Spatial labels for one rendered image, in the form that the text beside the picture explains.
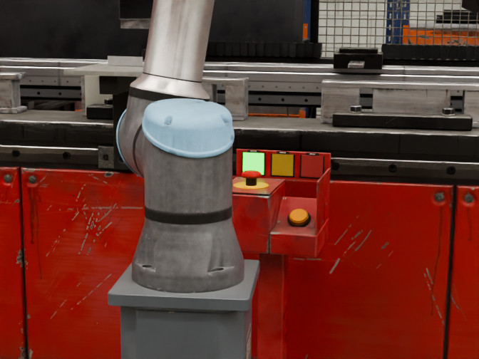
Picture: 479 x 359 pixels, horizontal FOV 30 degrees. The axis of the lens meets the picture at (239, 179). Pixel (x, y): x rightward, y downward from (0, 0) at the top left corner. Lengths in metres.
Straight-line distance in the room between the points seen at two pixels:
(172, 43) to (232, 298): 0.37
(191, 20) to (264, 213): 0.57
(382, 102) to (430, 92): 0.11
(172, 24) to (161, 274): 0.35
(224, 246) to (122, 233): 0.91
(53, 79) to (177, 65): 1.22
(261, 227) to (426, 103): 0.52
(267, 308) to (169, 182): 0.75
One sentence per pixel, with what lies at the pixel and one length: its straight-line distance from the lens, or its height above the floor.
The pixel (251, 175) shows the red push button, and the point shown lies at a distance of 1.77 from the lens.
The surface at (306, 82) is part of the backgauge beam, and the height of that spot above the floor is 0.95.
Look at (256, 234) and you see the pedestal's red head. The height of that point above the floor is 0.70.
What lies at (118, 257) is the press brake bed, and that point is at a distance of 2.07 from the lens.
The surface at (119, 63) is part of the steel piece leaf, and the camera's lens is 2.02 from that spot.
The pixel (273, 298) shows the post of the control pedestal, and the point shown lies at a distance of 1.82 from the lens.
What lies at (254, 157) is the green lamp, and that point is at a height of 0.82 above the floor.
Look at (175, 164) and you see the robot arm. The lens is 1.12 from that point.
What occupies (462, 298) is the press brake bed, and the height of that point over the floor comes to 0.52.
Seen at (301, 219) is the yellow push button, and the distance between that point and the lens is 1.78.
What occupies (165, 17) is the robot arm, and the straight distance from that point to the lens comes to 1.26.
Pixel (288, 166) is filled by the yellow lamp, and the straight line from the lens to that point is 1.86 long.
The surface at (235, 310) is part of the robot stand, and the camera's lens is 1.12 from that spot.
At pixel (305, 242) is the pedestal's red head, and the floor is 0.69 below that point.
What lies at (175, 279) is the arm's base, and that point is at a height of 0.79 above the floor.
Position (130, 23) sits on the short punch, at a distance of 2.13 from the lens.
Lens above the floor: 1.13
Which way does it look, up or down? 11 degrees down
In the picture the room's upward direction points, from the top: 1 degrees clockwise
